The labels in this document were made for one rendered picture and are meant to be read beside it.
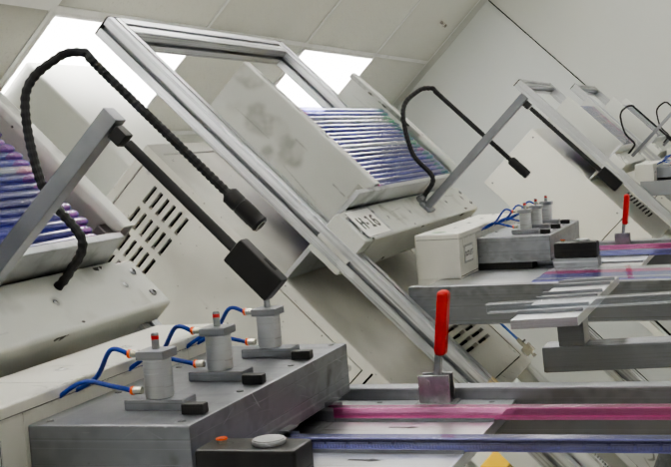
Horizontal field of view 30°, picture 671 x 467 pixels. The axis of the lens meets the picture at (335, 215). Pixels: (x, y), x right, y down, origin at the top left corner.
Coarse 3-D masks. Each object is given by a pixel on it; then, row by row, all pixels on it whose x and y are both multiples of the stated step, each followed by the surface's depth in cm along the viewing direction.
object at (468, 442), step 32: (320, 448) 103; (352, 448) 102; (384, 448) 101; (416, 448) 100; (448, 448) 99; (480, 448) 98; (512, 448) 97; (544, 448) 97; (576, 448) 96; (608, 448) 95; (640, 448) 94
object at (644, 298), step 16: (496, 304) 136; (512, 304) 135; (528, 304) 134; (544, 304) 134; (560, 304) 133; (576, 304) 133; (592, 304) 132; (608, 304) 132; (624, 304) 131; (640, 304) 131
